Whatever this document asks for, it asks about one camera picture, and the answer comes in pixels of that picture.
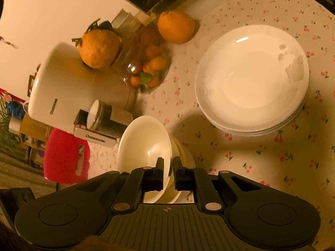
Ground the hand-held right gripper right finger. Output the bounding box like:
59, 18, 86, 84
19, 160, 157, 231
173, 156, 271, 212

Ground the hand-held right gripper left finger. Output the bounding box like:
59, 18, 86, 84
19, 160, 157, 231
76, 157, 165, 212

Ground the large cream bowl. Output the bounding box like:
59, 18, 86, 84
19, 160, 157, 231
157, 136, 196, 204

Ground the white bowl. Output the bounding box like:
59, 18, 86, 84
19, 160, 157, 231
116, 115, 172, 204

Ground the plain white plate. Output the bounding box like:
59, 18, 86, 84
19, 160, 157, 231
195, 25, 310, 126

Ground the cherry print tablecloth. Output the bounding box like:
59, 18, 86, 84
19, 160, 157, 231
89, 0, 335, 246

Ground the red chair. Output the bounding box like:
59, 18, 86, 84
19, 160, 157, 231
43, 128, 91, 185

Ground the wooden shelf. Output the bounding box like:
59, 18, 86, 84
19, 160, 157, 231
8, 115, 50, 168

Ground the green plant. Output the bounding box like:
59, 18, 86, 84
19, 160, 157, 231
0, 89, 16, 149

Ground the small jar with metal lid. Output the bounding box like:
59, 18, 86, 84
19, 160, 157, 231
86, 99, 134, 134

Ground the blue toy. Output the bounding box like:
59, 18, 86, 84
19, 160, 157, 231
6, 101, 25, 118

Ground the glass jar of kumquats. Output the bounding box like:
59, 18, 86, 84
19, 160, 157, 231
115, 27, 172, 95

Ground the white kitchen appliance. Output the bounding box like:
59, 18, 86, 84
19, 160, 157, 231
26, 42, 137, 147

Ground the large orange with leaves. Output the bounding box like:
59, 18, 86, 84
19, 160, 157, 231
72, 18, 121, 69

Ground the large leafless orange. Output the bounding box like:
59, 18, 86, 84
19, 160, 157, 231
157, 10, 196, 45

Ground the red label jar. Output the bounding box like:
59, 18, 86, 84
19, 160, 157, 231
111, 8, 160, 45

